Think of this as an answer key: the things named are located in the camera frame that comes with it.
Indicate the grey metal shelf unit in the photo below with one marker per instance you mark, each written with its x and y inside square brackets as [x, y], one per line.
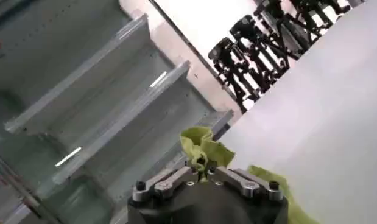
[115, 106]

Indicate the black camera tripod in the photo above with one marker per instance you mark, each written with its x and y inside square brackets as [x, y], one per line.
[325, 7]
[252, 33]
[227, 64]
[293, 27]

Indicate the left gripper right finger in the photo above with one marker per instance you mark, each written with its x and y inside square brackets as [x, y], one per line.
[246, 184]

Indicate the yellow-green t-shirt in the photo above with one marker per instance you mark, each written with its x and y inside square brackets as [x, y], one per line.
[206, 146]

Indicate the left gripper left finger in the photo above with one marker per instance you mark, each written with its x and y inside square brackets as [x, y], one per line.
[168, 182]

